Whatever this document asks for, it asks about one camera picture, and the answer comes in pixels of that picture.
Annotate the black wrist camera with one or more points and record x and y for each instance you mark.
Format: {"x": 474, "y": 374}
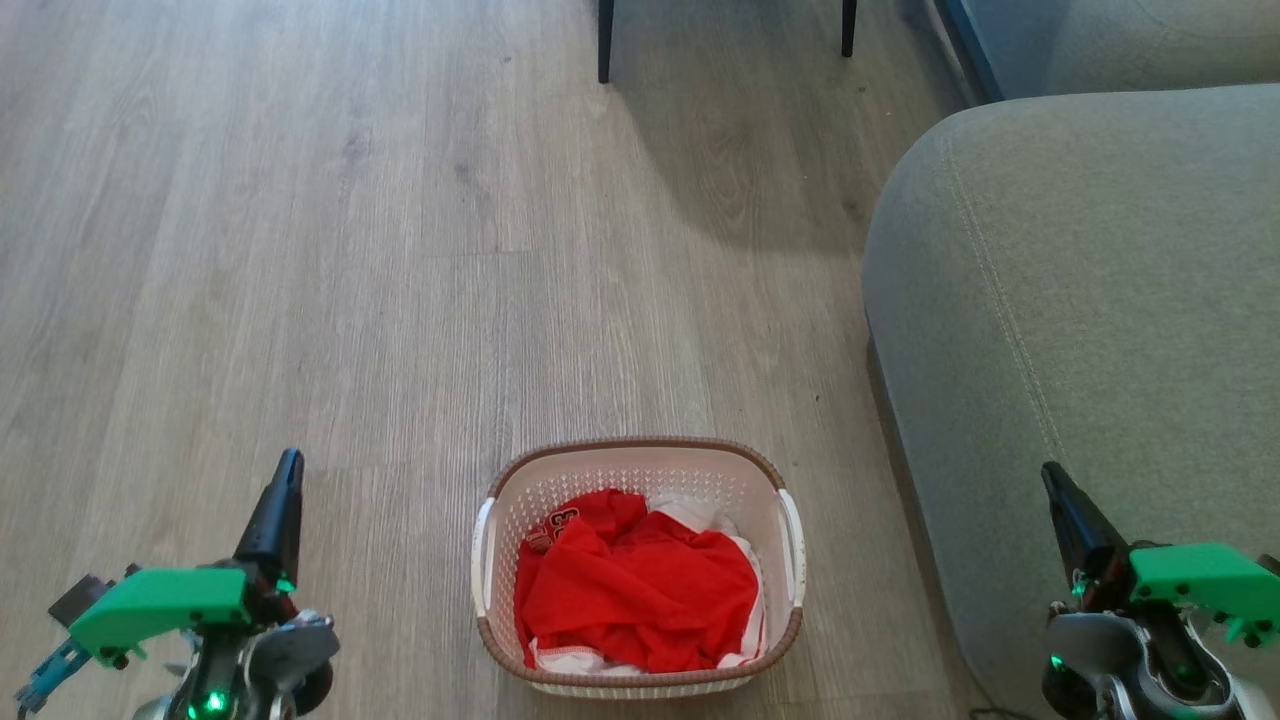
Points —
{"x": 80, "y": 598}
{"x": 1270, "y": 565}

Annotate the grey fabric sofa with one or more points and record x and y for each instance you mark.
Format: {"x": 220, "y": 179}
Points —
{"x": 1080, "y": 300}

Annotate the white garment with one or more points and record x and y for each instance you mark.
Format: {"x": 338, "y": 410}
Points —
{"x": 690, "y": 512}

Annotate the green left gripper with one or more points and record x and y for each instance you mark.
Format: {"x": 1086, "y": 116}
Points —
{"x": 160, "y": 605}

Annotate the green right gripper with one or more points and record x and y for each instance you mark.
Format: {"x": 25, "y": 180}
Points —
{"x": 1200, "y": 580}

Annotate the red jersey garment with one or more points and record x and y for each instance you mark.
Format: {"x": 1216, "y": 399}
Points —
{"x": 640, "y": 590}

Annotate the teal left gripper connector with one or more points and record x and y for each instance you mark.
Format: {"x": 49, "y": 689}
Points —
{"x": 50, "y": 676}

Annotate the white brown-rimmed laundry basket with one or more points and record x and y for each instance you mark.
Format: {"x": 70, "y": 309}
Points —
{"x": 640, "y": 470}

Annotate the black chair leg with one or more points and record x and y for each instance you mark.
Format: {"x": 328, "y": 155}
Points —
{"x": 849, "y": 25}
{"x": 605, "y": 40}

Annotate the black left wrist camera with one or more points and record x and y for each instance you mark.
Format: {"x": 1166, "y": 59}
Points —
{"x": 80, "y": 598}

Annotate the grey upholstered seat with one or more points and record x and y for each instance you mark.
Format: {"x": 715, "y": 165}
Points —
{"x": 1130, "y": 40}

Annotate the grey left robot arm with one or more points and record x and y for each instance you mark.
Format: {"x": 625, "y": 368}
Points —
{"x": 290, "y": 650}

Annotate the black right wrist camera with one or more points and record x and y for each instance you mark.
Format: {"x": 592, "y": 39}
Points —
{"x": 1270, "y": 565}

